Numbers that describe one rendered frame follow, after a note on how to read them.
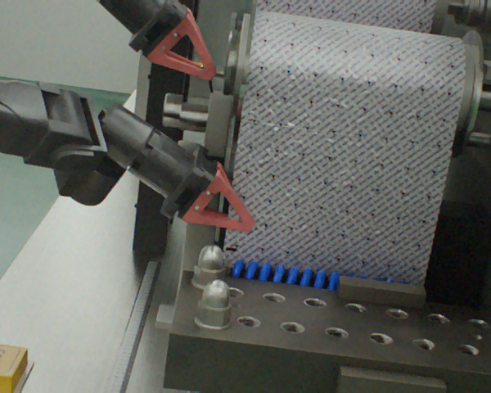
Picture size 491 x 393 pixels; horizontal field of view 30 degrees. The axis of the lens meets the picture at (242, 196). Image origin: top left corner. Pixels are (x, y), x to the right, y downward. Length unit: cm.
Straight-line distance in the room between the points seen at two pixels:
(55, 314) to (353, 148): 44
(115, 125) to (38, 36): 580
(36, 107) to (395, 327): 43
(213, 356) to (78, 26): 591
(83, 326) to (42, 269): 18
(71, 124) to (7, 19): 588
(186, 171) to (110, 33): 570
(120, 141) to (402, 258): 35
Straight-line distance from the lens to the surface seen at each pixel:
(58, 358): 109
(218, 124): 108
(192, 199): 100
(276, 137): 101
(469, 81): 103
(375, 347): 91
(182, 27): 103
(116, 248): 142
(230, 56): 102
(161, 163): 99
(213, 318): 89
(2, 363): 102
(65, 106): 97
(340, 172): 102
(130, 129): 99
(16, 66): 686
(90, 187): 104
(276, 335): 90
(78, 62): 675
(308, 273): 103
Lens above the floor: 141
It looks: 17 degrees down
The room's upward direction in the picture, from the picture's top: 8 degrees clockwise
